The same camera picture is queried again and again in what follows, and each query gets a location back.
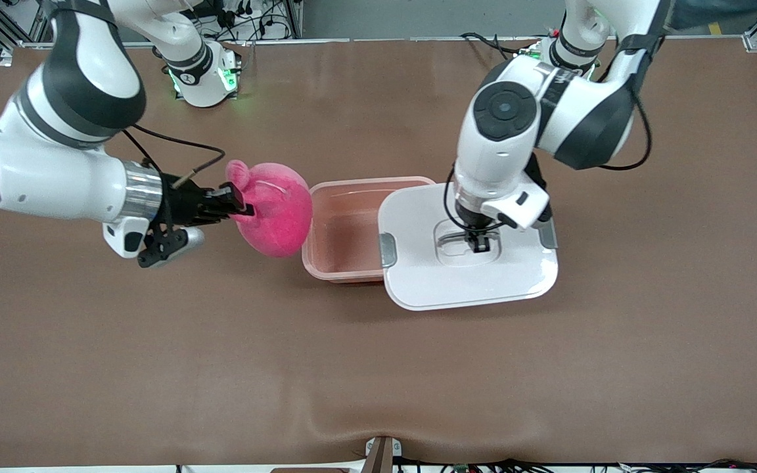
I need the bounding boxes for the white box lid grey clips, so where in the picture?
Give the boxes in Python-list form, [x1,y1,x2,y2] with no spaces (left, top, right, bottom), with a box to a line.
[377,183,559,311]

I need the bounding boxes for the pink plush toy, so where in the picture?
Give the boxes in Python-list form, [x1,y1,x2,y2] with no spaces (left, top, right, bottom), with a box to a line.
[225,160,313,258]

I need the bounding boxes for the pink translucent plastic box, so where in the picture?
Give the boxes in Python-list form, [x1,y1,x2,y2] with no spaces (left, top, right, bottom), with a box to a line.
[302,175,437,284]

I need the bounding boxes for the brown table mat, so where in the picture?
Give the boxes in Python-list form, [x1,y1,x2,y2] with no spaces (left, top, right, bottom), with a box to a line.
[0,36,757,468]

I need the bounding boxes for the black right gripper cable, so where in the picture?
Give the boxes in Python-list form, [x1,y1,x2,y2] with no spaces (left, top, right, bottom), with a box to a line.
[121,124,228,191]

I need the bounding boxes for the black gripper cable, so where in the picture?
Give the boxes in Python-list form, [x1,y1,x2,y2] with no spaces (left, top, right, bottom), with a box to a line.
[121,124,228,191]
[443,33,654,234]

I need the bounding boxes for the black cable tangle with plugs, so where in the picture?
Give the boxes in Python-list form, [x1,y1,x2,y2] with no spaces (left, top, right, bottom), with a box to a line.
[191,0,300,41]

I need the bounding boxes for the black arm base cable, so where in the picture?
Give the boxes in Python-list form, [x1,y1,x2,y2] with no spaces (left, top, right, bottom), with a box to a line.
[461,32,537,56]

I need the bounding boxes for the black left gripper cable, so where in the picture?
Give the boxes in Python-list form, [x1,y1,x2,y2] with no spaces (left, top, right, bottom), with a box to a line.
[443,33,654,234]

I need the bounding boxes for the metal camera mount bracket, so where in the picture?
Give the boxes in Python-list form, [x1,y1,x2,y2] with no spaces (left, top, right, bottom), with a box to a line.
[364,436,403,473]

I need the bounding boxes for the aluminium frame with black strut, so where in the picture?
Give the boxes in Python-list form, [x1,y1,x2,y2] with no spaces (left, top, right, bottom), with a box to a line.
[0,0,57,66]

